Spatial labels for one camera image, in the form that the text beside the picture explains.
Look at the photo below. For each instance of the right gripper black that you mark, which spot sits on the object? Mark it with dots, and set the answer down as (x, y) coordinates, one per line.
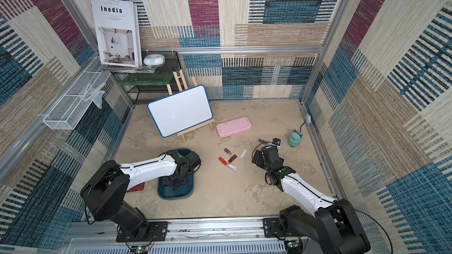
(265, 150)

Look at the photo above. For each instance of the dark red swivel usb drive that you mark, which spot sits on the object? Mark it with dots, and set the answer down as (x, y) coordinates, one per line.
(232, 158)

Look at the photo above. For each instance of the white board blue frame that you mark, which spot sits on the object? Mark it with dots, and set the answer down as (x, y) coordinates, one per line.
(160, 112)

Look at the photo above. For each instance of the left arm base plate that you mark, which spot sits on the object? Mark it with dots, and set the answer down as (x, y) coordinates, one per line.
(146, 232)

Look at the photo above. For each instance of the red usb flash drive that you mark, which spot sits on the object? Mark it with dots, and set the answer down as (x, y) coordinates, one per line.
(225, 163)

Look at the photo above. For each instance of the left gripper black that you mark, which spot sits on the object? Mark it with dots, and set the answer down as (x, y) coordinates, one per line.
(168, 182)

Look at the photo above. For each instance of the Inedia magazine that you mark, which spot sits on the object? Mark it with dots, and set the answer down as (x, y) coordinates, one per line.
(117, 31)

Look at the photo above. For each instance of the aluminium front rail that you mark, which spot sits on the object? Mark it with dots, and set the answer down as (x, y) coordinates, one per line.
(227, 235)

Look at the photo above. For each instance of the wooden easel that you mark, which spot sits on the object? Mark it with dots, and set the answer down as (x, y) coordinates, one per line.
(185, 88)

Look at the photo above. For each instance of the purple usb flash drive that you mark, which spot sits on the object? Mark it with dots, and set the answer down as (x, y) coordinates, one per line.
(228, 151)

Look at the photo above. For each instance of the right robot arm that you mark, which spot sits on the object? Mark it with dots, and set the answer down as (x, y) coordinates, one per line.
(333, 224)

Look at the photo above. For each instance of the white round device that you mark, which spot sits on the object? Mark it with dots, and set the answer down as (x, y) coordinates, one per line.
(154, 60)

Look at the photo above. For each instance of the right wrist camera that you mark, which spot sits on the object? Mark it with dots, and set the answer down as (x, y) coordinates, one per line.
(276, 142)

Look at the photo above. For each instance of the pink pencil case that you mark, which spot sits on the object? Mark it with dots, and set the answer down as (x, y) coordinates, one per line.
(233, 127)

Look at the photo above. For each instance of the white usb flash drive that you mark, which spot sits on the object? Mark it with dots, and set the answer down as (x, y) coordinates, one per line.
(243, 154)

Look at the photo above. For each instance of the teal plastic storage box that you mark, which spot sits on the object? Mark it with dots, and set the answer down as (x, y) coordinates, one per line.
(182, 192)

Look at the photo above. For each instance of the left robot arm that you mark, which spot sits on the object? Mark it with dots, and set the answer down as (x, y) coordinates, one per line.
(104, 193)

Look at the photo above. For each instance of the white wire basket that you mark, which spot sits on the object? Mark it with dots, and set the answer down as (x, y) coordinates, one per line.
(68, 111)

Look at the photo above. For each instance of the red leather wallet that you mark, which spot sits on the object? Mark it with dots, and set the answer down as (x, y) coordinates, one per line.
(137, 188)

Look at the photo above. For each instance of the lilac white usb drive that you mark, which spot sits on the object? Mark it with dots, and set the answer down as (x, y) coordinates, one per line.
(232, 166)

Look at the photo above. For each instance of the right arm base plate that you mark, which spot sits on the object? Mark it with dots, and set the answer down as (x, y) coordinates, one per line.
(274, 229)

